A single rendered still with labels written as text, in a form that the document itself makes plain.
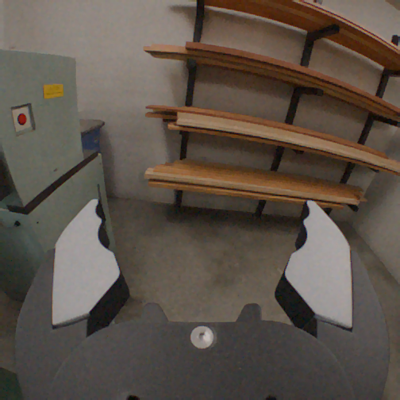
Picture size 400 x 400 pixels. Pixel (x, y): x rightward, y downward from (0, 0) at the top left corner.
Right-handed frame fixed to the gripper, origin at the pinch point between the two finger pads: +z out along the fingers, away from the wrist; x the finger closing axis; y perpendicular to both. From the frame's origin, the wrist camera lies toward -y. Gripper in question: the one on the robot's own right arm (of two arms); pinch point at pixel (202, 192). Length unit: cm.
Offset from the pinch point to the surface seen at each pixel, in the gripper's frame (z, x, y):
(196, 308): 52, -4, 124
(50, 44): 175, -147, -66
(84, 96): 176, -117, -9
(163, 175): 129, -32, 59
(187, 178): 130, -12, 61
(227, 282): 76, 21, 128
